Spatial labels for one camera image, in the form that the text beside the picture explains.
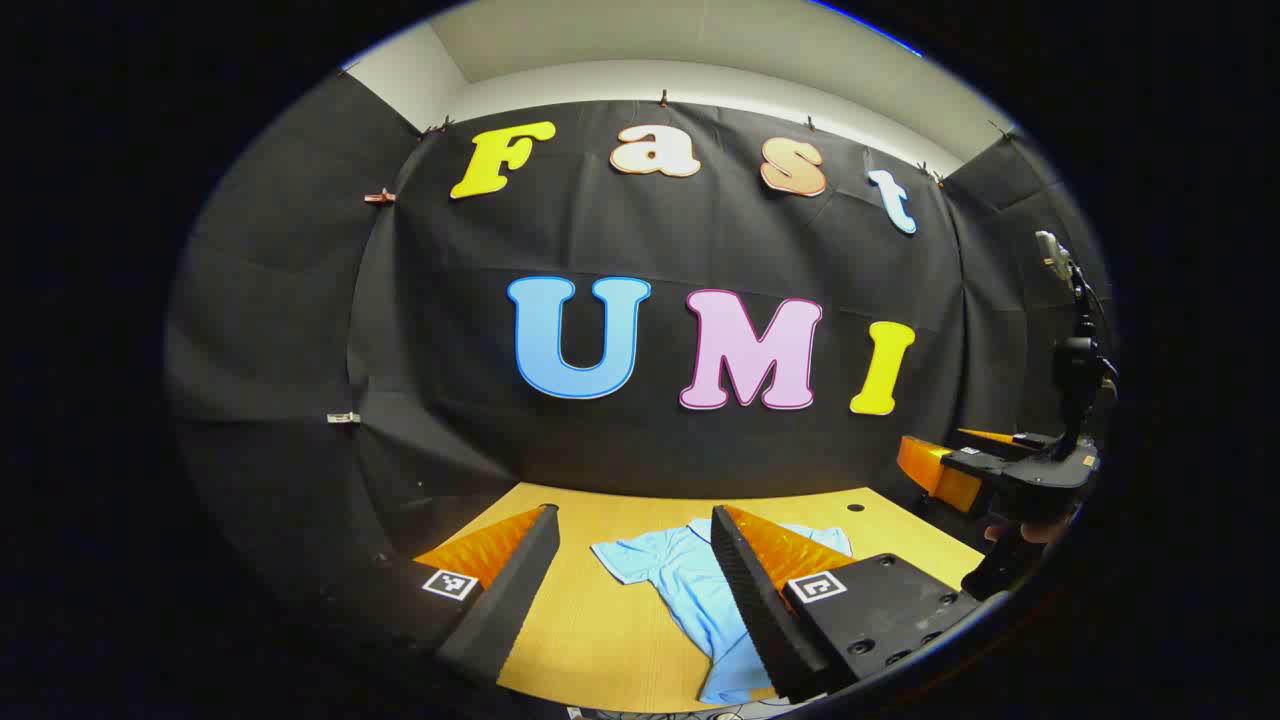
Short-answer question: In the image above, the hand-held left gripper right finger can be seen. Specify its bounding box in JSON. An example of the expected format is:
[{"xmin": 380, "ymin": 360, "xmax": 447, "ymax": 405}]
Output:
[{"xmin": 710, "ymin": 505, "xmax": 987, "ymax": 704}]

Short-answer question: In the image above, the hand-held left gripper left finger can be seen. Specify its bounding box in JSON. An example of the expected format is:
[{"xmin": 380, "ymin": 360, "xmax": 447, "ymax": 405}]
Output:
[{"xmin": 385, "ymin": 503, "xmax": 561, "ymax": 691}]

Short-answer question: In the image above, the light blue T-shirt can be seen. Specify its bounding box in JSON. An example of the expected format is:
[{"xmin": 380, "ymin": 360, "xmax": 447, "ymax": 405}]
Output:
[{"xmin": 590, "ymin": 518, "xmax": 853, "ymax": 704}]

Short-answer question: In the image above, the black backdrop cloth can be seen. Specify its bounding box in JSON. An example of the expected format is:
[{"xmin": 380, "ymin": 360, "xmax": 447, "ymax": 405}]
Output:
[{"xmin": 165, "ymin": 70, "xmax": 1116, "ymax": 641}]

